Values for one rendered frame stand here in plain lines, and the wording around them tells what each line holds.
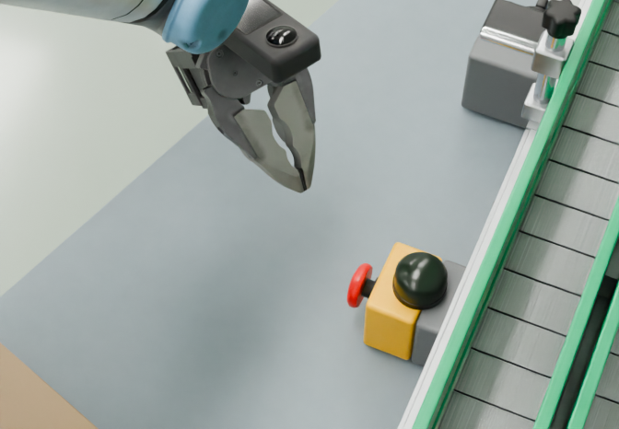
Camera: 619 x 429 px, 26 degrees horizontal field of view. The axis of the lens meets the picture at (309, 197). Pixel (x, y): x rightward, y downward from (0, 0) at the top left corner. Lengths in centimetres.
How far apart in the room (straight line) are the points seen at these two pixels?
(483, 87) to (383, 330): 28
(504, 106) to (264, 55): 34
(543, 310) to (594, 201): 11
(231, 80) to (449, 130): 29
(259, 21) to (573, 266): 31
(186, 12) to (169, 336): 36
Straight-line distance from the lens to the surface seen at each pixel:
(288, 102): 111
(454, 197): 126
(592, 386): 94
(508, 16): 128
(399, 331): 112
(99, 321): 120
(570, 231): 110
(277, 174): 111
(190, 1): 92
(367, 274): 114
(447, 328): 104
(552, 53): 109
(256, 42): 103
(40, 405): 112
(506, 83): 126
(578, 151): 114
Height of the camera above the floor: 179
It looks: 57 degrees down
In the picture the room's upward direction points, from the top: straight up
